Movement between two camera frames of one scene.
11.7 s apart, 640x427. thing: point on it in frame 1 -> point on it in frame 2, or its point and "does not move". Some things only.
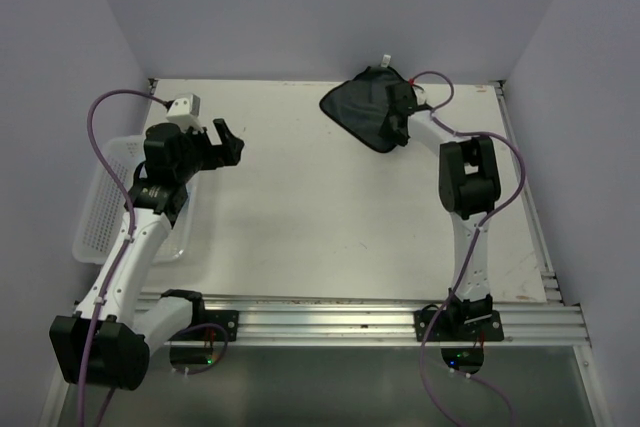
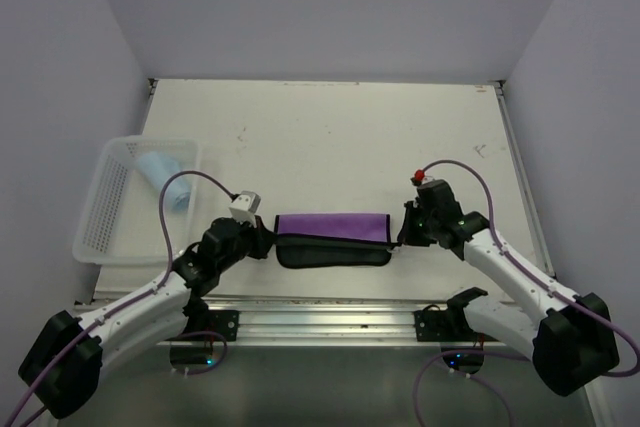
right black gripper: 387,133 -> 407,235
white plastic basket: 107,201 does not move
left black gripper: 226,153 -> 262,236
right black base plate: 454,325 does not move
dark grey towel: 360,104 -> 333,240
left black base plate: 228,319 does not move
